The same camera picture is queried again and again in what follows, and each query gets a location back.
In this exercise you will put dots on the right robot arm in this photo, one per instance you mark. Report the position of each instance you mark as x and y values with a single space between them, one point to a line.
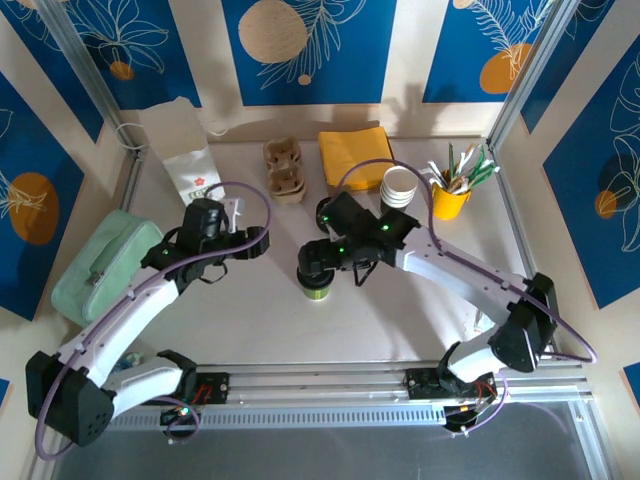
465 270

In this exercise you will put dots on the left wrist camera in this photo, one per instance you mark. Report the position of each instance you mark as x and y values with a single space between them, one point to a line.
234 205

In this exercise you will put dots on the stack of cardboard cup carriers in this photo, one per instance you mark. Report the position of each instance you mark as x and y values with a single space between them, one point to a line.
285 170

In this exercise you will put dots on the aluminium frame post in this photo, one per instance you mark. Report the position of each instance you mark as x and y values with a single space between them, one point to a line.
535 60
80 55

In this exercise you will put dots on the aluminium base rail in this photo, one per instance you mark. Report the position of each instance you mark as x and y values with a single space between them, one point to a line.
320 382

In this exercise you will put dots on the green paper cup black lid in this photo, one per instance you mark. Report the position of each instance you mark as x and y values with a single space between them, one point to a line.
317 292

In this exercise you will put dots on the thin green stirrer stick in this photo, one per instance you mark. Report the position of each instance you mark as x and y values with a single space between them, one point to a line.
451 157

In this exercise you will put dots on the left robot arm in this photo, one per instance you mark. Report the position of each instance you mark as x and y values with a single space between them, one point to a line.
130 310

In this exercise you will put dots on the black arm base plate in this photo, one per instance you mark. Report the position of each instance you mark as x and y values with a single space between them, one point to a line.
215 387
425 382

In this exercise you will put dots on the stack of paper cups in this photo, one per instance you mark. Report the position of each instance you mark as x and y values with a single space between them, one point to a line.
399 182

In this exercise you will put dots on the green white wrapped stirrer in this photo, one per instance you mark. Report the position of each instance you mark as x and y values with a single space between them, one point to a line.
487 170

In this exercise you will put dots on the white paper carry bag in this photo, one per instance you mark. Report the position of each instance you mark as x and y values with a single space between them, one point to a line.
175 140

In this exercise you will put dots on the stack of yellow napkins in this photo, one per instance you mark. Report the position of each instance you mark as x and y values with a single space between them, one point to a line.
350 150

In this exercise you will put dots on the green zippered pouch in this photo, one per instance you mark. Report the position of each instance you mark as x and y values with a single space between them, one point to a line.
100 270

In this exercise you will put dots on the yellow stirrer holder cup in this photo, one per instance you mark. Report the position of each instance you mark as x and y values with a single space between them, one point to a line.
447 200

